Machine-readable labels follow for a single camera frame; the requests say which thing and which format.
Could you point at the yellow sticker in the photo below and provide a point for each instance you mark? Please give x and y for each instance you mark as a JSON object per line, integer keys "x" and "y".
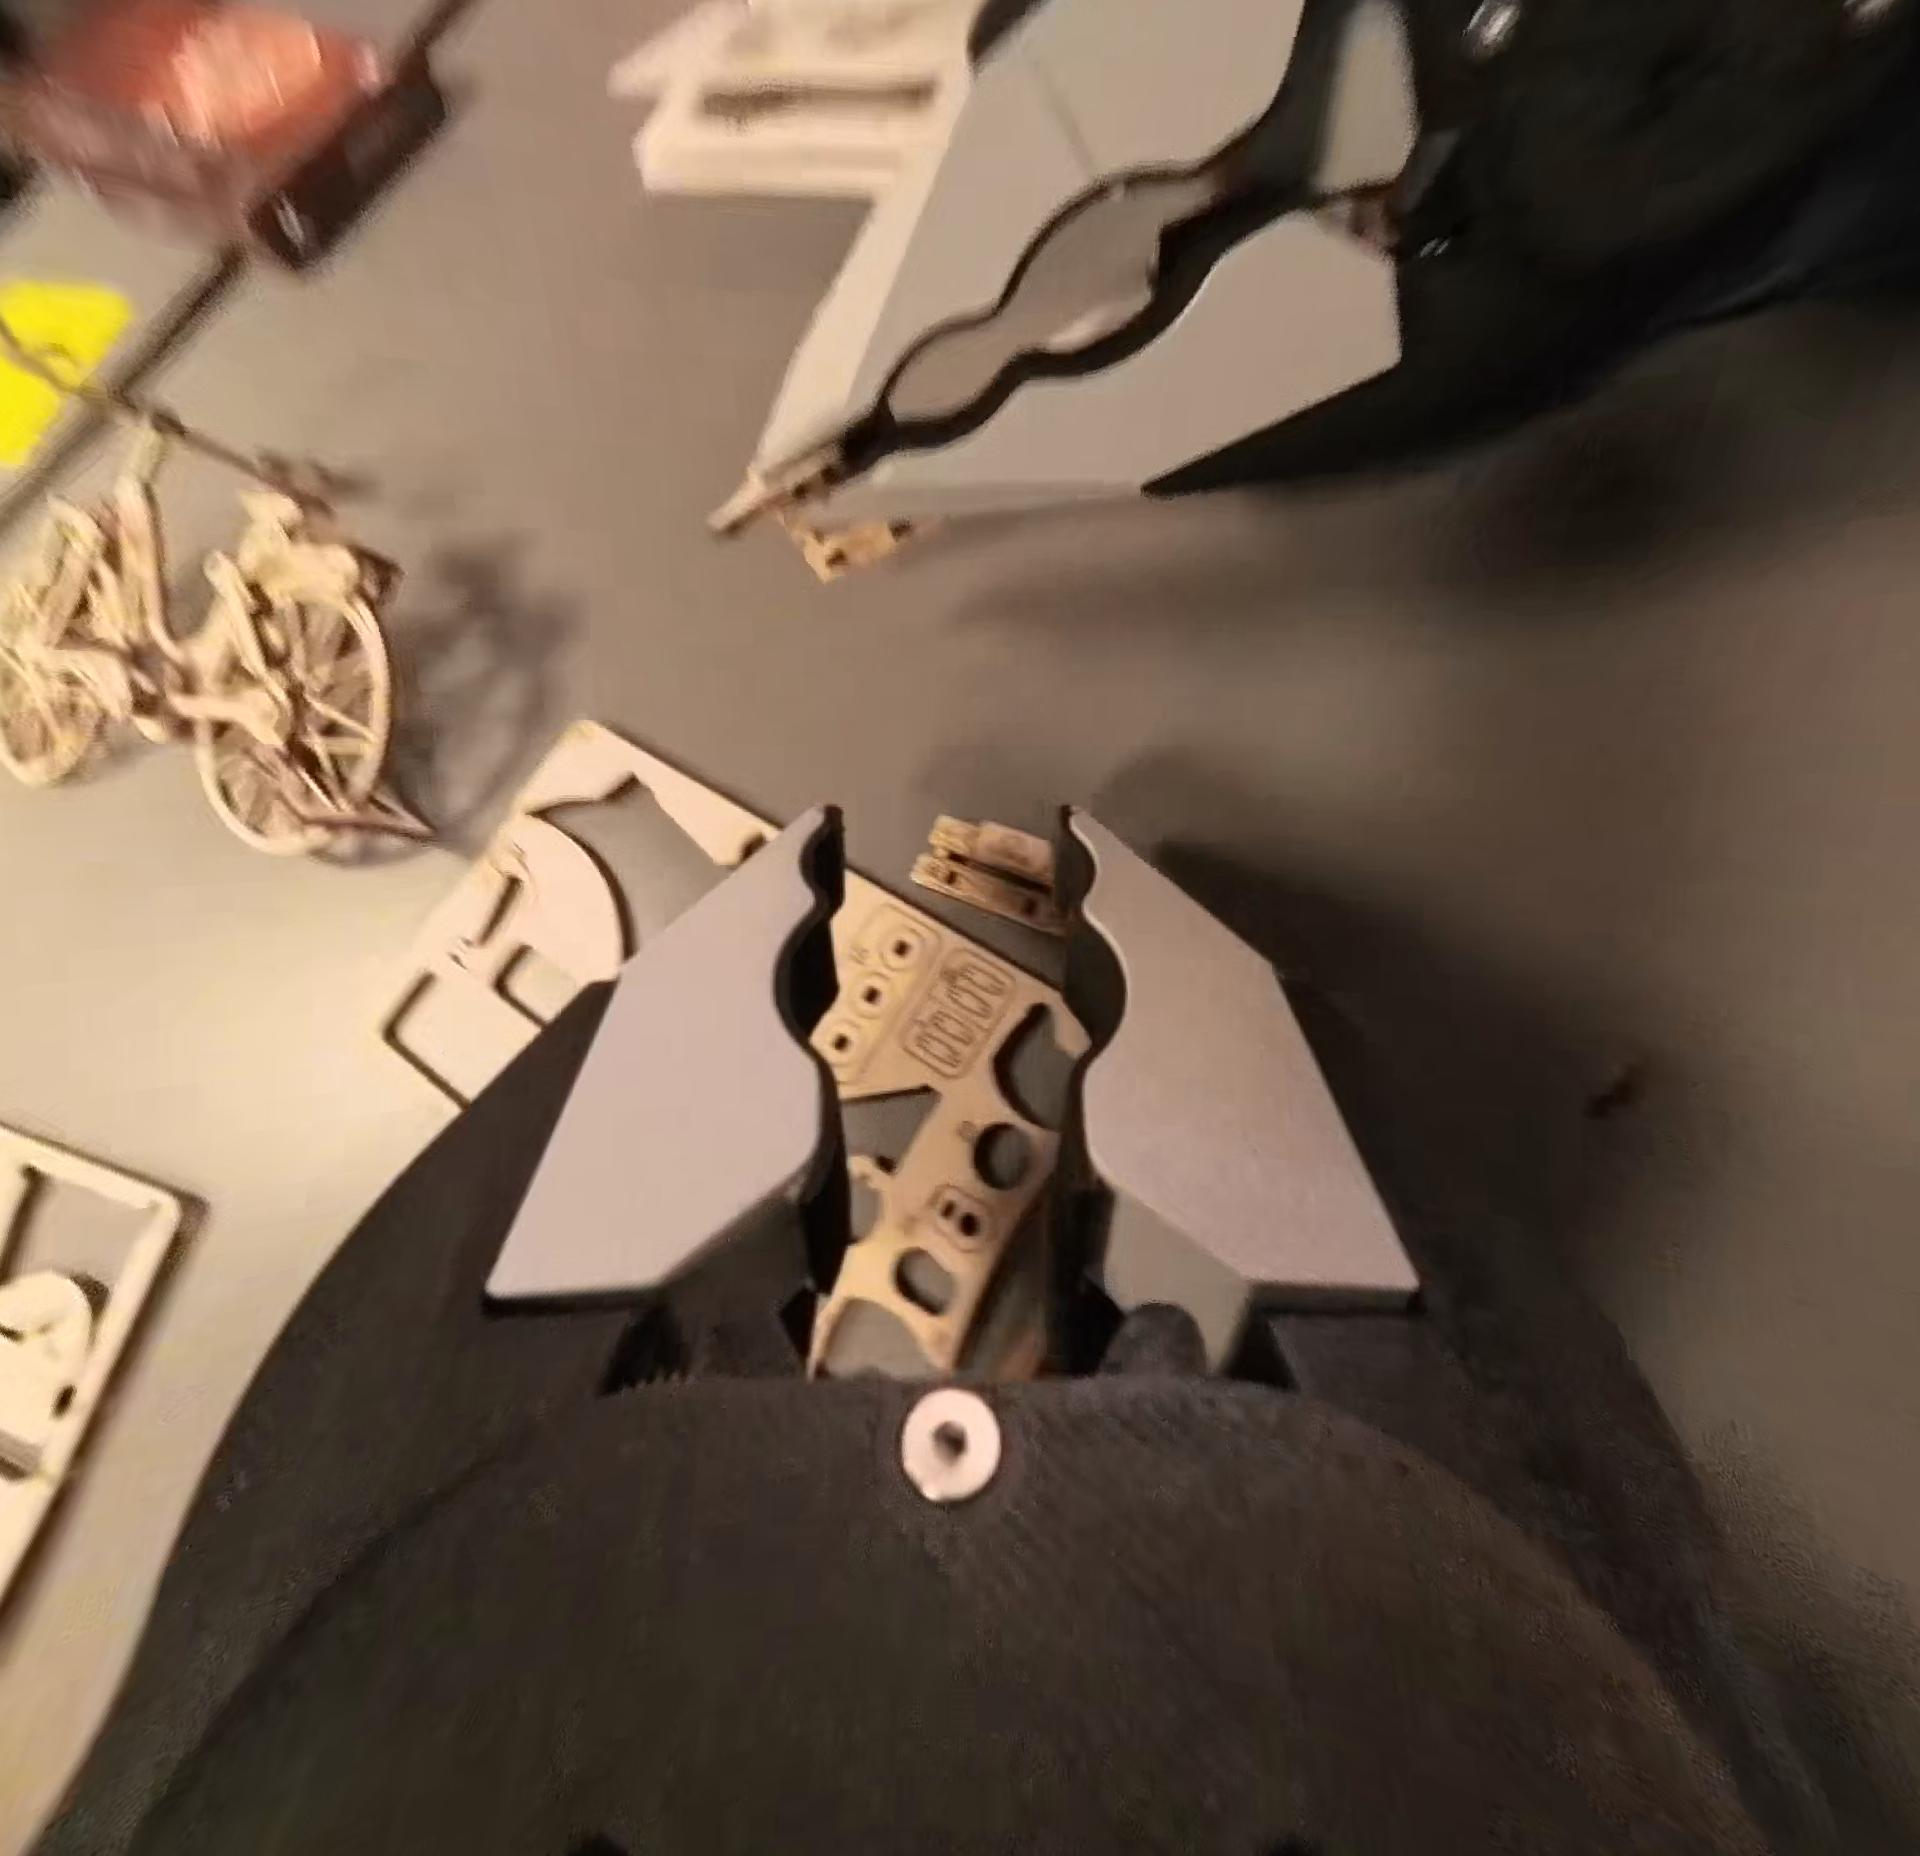
{"x": 55, "y": 330}

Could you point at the small layered wooden model part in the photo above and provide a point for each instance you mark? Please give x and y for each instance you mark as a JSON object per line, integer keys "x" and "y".
{"x": 981, "y": 865}

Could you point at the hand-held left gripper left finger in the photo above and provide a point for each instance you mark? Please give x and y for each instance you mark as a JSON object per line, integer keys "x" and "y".
{"x": 677, "y": 1104}

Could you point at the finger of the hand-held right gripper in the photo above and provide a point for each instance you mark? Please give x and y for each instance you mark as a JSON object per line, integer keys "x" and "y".
{"x": 1198, "y": 385}
{"x": 1049, "y": 115}

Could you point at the red and black box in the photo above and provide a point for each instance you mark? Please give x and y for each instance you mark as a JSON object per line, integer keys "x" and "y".
{"x": 194, "y": 85}

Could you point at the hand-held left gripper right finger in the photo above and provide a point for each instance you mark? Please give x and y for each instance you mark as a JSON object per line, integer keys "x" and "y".
{"x": 1231, "y": 1136}

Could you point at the wooden bicycle model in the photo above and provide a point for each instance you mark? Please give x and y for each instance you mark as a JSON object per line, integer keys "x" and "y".
{"x": 272, "y": 559}

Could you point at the cut-out wooden parts sheet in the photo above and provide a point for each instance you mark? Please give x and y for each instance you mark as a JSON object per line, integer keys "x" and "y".
{"x": 113, "y": 1178}
{"x": 894, "y": 994}

